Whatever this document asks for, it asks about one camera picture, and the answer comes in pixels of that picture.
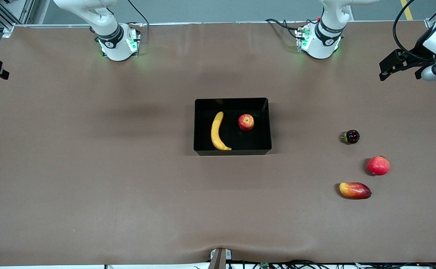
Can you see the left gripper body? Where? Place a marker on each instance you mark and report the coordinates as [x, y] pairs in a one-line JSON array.
[[416, 56]]

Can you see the red apple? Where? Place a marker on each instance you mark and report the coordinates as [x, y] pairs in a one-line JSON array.
[[246, 122]]

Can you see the black plastic box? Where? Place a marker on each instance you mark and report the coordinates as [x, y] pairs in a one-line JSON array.
[[240, 144]]

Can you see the yellow banana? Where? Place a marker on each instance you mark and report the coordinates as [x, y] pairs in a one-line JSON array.
[[215, 134]]

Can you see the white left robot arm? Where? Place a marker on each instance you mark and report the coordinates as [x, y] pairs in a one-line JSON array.
[[324, 37]]

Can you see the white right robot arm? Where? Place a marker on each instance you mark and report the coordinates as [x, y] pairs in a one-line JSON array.
[[109, 37]]

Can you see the dark purple mangosteen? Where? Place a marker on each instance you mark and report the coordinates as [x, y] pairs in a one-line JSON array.
[[352, 136]]

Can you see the red pomegranate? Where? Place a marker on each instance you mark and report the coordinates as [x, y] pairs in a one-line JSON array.
[[378, 166]]

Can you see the red yellow mango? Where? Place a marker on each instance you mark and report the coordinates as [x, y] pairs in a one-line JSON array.
[[354, 190]]

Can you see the brown table mat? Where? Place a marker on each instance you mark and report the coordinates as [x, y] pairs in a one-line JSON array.
[[128, 186]]

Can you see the aluminium frame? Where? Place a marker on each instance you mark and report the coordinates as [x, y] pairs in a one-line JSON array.
[[25, 11]]

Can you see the metal table edge rail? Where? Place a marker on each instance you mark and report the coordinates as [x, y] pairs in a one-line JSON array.
[[221, 22]]

